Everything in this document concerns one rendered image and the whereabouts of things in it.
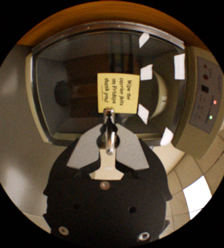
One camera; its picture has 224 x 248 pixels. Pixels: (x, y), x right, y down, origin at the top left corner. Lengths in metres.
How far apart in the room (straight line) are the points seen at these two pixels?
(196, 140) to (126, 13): 0.38
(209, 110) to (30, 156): 0.53
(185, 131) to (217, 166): 1.35
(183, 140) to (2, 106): 0.51
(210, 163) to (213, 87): 1.40
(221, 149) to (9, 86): 1.77
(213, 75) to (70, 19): 0.37
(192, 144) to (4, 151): 0.52
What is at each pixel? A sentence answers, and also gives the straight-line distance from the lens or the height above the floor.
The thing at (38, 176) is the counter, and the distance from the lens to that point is 0.36.
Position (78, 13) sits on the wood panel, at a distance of 0.26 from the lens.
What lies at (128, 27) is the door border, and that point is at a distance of 0.20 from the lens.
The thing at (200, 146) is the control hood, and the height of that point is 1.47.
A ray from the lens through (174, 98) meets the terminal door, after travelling 0.21.
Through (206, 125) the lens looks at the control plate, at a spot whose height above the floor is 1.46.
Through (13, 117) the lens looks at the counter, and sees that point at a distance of 0.28.
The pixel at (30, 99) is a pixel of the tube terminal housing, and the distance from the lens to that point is 0.30.
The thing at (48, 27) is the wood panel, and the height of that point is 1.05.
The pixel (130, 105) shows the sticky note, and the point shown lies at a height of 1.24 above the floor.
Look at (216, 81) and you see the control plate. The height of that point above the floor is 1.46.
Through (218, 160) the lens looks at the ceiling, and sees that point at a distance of 1.54.
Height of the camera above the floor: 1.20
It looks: 1 degrees down
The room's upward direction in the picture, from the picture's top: 90 degrees clockwise
